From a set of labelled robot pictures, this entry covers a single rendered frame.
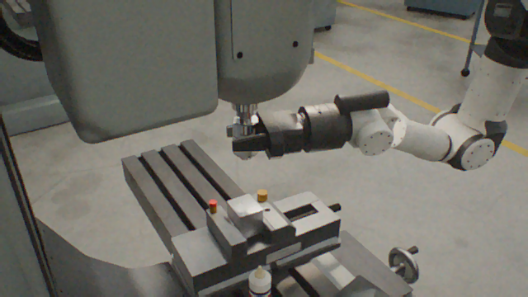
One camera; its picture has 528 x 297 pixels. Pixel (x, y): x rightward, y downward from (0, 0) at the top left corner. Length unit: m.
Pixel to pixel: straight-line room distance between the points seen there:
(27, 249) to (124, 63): 0.24
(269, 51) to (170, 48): 0.16
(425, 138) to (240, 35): 0.48
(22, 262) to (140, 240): 1.92
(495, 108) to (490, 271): 1.58
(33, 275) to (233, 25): 0.39
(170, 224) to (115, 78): 0.61
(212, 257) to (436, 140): 0.50
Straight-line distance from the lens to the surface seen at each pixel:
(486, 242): 2.67
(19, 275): 0.60
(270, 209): 0.96
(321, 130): 0.81
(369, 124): 0.84
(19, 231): 0.57
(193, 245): 0.95
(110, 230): 2.60
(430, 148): 0.98
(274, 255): 0.96
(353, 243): 1.36
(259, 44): 0.65
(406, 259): 1.44
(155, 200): 1.19
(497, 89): 1.00
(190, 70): 0.58
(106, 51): 0.54
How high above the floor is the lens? 1.62
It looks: 31 degrees down
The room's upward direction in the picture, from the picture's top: straight up
